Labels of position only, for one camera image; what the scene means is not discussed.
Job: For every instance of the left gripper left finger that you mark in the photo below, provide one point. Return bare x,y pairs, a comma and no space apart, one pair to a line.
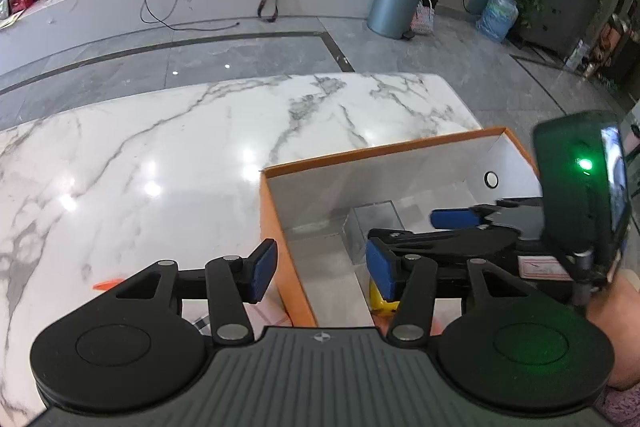
232,281

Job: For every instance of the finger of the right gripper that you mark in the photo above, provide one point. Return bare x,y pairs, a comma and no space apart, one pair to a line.
448,247
514,213

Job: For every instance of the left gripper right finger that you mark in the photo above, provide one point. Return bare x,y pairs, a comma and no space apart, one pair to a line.
408,280

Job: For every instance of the silver rectangular box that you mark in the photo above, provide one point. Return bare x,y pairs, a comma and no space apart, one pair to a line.
361,220

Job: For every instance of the plaid zip case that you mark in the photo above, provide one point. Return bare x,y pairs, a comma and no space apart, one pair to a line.
202,324

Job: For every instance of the person's right hand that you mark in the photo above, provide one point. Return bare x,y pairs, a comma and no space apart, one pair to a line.
615,310

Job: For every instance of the orange storage box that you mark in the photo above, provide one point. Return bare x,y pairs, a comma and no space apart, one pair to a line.
320,211

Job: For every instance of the pink spray bottle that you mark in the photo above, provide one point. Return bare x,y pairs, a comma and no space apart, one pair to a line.
106,285

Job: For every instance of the blue water jug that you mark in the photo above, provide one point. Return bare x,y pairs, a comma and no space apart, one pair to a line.
497,19

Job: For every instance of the woven plaid basket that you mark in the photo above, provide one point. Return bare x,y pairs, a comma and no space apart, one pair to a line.
423,19

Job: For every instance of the grey metal trash bin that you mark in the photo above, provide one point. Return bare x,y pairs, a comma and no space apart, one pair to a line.
392,18

